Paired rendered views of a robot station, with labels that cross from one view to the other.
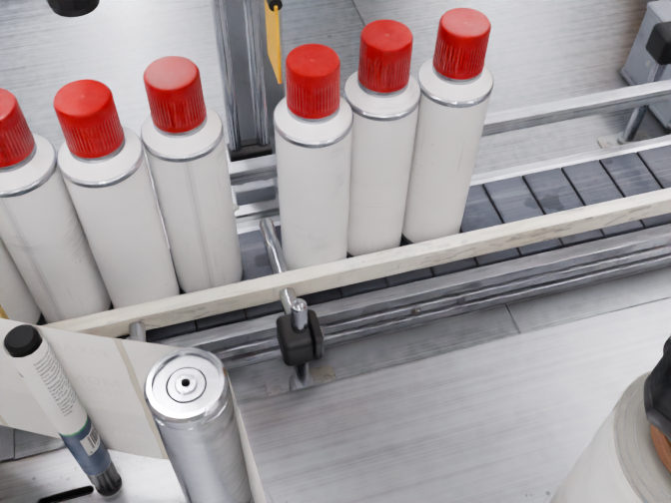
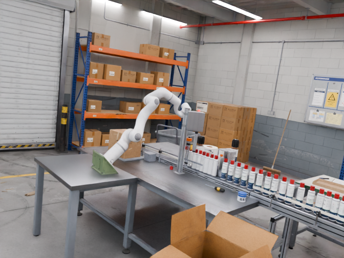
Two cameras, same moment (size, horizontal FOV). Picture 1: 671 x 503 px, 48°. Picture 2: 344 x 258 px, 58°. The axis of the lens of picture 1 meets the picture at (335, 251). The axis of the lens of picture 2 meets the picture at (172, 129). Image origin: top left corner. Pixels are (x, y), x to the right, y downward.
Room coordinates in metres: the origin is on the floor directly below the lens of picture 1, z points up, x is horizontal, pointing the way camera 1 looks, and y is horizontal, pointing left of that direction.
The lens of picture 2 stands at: (2.08, 2.76, 1.74)
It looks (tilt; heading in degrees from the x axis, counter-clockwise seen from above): 9 degrees down; 242
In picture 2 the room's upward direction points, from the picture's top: 7 degrees clockwise
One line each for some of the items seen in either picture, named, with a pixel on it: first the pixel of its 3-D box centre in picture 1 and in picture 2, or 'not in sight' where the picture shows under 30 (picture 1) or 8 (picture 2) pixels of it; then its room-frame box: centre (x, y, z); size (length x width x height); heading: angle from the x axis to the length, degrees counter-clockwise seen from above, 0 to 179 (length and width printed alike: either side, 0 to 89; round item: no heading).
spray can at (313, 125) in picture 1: (314, 177); (190, 156); (0.37, 0.02, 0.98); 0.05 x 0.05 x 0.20
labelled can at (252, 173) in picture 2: not in sight; (252, 178); (0.15, 0.74, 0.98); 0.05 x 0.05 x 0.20
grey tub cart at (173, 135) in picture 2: not in sight; (175, 148); (-0.79, -2.39, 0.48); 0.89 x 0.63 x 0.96; 33
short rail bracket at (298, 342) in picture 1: (302, 347); not in sight; (0.28, 0.02, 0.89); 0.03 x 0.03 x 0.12; 17
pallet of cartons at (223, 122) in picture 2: not in sight; (222, 134); (-2.25, -2.93, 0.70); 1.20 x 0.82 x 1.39; 110
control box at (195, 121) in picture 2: not in sight; (194, 121); (0.43, 0.12, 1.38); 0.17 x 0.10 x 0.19; 162
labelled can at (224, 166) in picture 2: not in sight; (224, 168); (0.24, 0.46, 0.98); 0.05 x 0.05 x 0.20
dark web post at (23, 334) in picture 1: (72, 423); not in sight; (0.18, 0.15, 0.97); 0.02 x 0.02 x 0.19
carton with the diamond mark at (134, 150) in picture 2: not in sight; (125, 143); (0.89, -0.56, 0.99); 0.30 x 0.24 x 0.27; 110
